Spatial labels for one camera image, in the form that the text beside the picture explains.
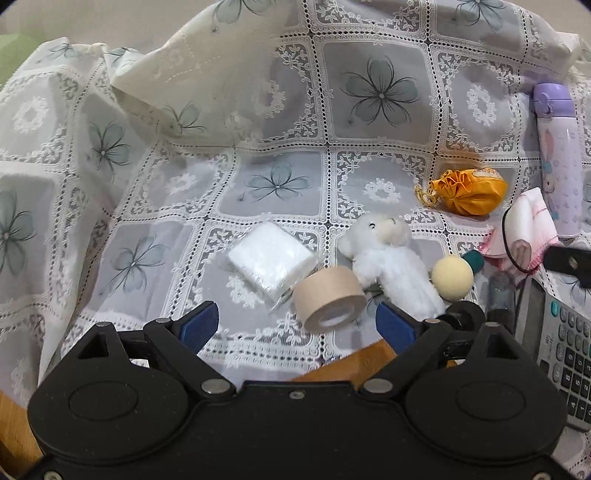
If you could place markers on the black knob with disc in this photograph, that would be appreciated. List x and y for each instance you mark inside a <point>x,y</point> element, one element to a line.
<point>464,314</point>

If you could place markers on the pink and white towel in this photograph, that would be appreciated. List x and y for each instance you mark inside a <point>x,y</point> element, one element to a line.
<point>531,226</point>

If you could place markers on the cream foam ball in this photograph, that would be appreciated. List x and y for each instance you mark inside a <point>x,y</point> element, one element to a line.
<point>452,276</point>

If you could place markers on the white tissue pack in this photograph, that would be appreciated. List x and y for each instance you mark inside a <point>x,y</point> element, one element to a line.
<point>270,258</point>

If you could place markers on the beige tape roll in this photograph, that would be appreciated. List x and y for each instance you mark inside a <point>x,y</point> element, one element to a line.
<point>323,295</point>

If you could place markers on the purple cartoon thermos bottle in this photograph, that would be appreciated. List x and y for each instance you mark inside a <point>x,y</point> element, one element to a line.
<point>561,161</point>

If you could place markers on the floral lace tablecloth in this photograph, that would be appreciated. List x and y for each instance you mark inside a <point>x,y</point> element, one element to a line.
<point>378,92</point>

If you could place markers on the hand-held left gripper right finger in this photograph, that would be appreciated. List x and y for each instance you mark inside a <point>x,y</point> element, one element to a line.
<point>393,324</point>

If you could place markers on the grey calculator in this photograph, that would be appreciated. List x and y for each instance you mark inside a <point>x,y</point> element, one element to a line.
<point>561,341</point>

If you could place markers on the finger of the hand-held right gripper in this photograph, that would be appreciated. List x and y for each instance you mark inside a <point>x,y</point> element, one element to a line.
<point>565,265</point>

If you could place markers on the clear grey cylinder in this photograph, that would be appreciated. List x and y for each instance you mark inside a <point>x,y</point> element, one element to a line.
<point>501,295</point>

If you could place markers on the white plush toy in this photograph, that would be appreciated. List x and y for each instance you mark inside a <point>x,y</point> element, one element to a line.
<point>392,258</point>

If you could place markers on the teal small object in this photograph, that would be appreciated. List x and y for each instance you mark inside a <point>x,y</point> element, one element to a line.
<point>474,261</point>

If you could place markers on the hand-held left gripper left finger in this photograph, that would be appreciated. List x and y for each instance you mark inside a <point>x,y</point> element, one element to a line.
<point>201,324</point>

